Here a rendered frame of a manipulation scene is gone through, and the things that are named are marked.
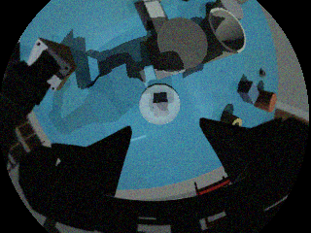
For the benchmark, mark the small blue cube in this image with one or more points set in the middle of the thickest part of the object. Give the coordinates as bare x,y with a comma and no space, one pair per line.
248,92

